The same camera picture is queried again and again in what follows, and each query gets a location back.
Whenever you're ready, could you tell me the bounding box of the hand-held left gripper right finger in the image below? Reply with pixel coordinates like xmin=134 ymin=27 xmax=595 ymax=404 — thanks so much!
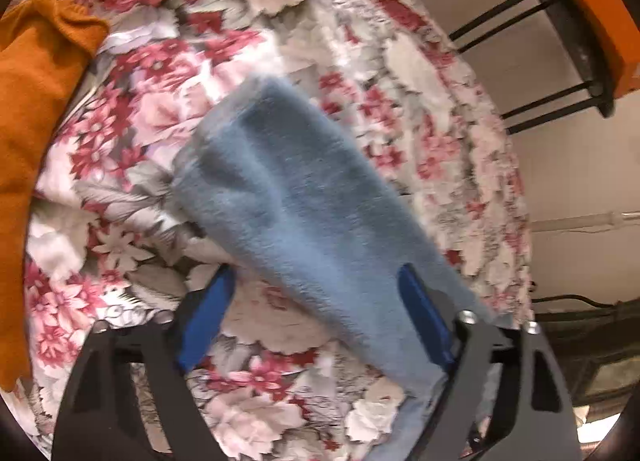
xmin=397 ymin=263 xmax=584 ymax=461

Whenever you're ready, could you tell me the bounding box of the black cable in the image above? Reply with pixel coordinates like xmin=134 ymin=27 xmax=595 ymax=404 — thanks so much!
xmin=530 ymin=294 xmax=617 ymax=313

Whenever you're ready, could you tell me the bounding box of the white wall conduit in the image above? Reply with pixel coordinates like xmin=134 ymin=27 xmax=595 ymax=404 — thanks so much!
xmin=530 ymin=212 xmax=640 ymax=236

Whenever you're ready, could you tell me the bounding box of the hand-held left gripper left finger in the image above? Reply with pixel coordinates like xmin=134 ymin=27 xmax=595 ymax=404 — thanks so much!
xmin=51 ymin=263 xmax=237 ymax=461

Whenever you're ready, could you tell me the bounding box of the blue fleece garment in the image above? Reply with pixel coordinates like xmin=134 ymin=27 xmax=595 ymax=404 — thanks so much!
xmin=167 ymin=76 xmax=501 ymax=461

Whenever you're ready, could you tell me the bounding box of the orange cloth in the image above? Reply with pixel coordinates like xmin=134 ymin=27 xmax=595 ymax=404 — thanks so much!
xmin=0 ymin=0 xmax=111 ymax=392

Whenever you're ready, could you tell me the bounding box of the orange chair with black frame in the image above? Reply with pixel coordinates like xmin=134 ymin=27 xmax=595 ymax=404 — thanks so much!
xmin=357 ymin=0 xmax=640 ymax=136

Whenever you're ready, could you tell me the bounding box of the floral printed blanket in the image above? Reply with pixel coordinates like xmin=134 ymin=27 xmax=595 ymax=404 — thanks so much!
xmin=10 ymin=0 xmax=533 ymax=461

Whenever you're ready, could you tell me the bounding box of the dark storage box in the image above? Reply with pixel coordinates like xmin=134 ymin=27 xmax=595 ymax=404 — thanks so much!
xmin=536 ymin=306 xmax=640 ymax=408

